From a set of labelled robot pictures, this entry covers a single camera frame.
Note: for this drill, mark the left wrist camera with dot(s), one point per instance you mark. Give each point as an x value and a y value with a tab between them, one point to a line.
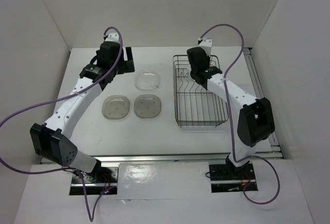
112	37

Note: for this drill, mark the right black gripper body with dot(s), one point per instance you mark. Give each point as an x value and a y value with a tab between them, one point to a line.
207	58

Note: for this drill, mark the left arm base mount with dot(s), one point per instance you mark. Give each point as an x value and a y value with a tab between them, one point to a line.
107	184

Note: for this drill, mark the aluminium rail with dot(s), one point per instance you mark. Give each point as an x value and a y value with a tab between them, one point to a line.
163	158
276	150

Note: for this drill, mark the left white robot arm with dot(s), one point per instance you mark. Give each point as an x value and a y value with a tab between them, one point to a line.
51	140

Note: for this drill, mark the smoky plate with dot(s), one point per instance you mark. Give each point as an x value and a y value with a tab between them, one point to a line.
116	107
147	106

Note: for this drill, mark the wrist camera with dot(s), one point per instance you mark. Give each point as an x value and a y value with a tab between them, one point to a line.
206	45
112	37

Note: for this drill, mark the smoky plate front left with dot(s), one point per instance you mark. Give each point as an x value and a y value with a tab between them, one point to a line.
116	107

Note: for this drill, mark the aluminium rail right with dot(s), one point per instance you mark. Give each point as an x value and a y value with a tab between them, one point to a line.
276	150

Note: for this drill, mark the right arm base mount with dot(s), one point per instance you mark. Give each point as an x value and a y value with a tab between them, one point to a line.
225	179

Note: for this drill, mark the aluminium rail front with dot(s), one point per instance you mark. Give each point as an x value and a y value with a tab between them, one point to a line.
163	158

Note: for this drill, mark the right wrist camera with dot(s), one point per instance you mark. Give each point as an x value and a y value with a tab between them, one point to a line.
206	45

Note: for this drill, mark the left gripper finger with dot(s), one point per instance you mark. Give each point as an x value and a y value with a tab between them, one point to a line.
129	54
127	67

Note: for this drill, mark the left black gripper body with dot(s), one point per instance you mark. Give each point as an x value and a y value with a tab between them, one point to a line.
118	70

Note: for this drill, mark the metal wire dish rack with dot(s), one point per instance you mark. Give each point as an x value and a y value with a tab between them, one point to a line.
194	106

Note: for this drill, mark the clear plate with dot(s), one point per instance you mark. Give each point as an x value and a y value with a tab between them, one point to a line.
147	80

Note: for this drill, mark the smoky plate front right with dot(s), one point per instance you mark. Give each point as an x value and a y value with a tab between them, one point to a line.
147	106

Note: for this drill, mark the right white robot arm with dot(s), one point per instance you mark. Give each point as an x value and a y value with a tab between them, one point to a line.
250	118

